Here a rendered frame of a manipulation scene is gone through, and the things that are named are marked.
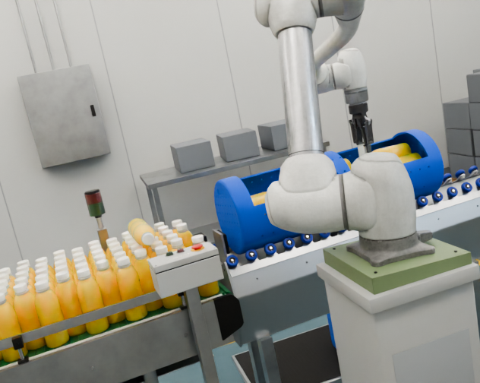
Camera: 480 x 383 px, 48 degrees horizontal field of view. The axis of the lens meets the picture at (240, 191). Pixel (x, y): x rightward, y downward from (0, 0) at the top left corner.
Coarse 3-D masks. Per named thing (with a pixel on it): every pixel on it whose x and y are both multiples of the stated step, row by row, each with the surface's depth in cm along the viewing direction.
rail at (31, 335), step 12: (132, 300) 169; (144, 300) 170; (96, 312) 165; (108, 312) 167; (48, 324) 161; (60, 324) 162; (72, 324) 163; (12, 336) 158; (24, 336) 159; (36, 336) 160; (0, 348) 157
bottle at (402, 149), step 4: (396, 144) 221; (400, 144) 220; (404, 144) 220; (408, 144) 220; (380, 148) 218; (384, 148) 218; (388, 148) 218; (392, 148) 218; (396, 148) 218; (400, 148) 218; (404, 148) 219; (408, 148) 219; (372, 152) 217; (388, 152) 216; (392, 152) 217; (396, 152) 217; (400, 152) 218; (404, 152) 219; (408, 152) 219; (400, 156) 218
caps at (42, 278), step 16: (96, 240) 200; (112, 240) 196; (64, 256) 188; (80, 256) 185; (96, 256) 179; (0, 272) 184; (64, 272) 168; (80, 272) 165; (0, 288) 165; (16, 288) 162
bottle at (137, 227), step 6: (132, 222) 189; (138, 222) 185; (144, 222) 186; (132, 228) 184; (138, 228) 179; (144, 228) 178; (150, 228) 179; (132, 234) 182; (138, 234) 177; (138, 240) 177
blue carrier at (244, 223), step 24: (384, 144) 229; (432, 144) 212; (336, 168) 200; (408, 168) 206; (432, 168) 210; (216, 192) 203; (240, 192) 188; (432, 192) 218; (240, 216) 185; (264, 216) 188; (240, 240) 190; (264, 240) 193
